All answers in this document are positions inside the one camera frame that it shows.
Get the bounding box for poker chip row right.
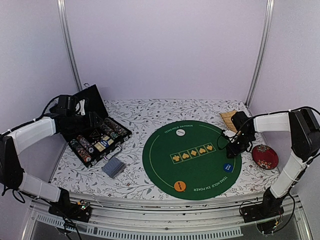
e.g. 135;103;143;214
100;118;127;140

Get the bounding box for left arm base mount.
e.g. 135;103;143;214
48;199;92;223

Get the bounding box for poker chip row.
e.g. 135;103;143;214
100;118;127;140
70;139;92;163
76;135;95;154

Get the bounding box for orange big blind button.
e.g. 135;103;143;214
173;180;187;192

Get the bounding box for red floral round box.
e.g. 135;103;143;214
251;144;279;170

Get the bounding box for round green poker mat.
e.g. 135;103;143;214
142;120;242;201

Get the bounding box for grey card stack holder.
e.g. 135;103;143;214
102;157;126;179

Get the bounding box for poker chip row middle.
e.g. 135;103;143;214
76;135;95;154

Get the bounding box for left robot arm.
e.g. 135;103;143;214
0;94;102;217

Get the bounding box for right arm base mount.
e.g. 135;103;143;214
239;200;285;223

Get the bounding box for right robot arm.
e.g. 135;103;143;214
225;106;320;218

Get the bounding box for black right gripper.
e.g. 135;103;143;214
226;132;255;158

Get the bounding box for black poker chip case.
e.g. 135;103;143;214
49;85;132;168

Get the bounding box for poker chip row left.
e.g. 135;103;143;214
70;139;92;163

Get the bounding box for blue small blind button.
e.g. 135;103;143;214
223;163;234;173

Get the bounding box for aluminium front rail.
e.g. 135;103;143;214
22;193;313;240

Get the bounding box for white dealer button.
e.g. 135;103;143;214
176;128;186;137

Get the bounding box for blue playing card deck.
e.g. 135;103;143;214
94;136;114;152

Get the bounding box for round woven bamboo tray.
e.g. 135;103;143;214
219;110;237;133

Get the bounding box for right aluminium frame post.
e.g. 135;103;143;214
245;0;275;108

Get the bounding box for left aluminium frame post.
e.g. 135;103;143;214
56;0;83;92

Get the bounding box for aluminium frame post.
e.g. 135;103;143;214
245;0;275;108
56;0;83;92

